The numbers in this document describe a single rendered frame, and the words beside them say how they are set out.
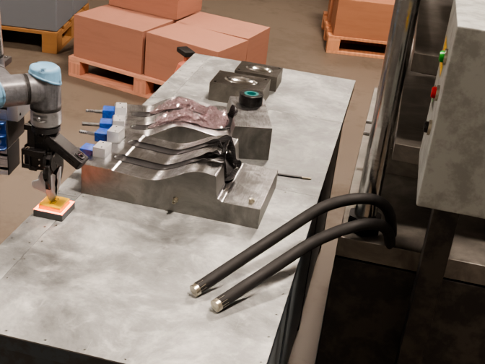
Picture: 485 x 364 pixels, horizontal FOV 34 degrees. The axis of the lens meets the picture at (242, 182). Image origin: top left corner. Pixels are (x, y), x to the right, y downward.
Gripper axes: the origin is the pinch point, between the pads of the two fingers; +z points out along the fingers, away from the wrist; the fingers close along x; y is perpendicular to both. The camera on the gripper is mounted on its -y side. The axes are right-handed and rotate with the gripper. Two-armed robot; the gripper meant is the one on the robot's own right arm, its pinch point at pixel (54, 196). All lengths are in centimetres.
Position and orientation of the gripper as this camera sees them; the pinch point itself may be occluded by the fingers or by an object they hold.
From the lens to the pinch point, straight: 209.2
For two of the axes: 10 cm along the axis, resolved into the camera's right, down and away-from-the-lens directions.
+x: -2.2, 4.2, -8.8
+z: -1.0, 8.9, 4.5
